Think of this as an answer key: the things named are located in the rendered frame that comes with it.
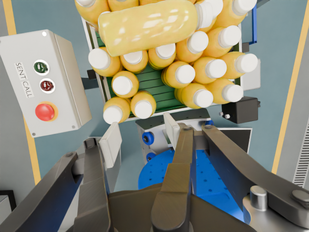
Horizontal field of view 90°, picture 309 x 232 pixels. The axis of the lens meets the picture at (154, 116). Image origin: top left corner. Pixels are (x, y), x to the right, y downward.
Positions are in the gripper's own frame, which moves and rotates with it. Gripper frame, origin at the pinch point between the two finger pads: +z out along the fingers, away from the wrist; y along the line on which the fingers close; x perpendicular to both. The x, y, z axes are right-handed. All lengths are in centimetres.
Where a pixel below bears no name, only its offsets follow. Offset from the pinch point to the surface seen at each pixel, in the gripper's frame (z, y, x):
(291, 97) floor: 124, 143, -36
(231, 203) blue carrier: 3.9, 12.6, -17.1
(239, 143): 110, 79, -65
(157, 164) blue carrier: 21.2, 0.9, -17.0
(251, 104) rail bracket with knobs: 24.5, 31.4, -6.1
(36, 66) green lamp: 13.6, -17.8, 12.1
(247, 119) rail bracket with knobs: 24.6, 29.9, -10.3
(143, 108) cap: 15.6, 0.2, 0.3
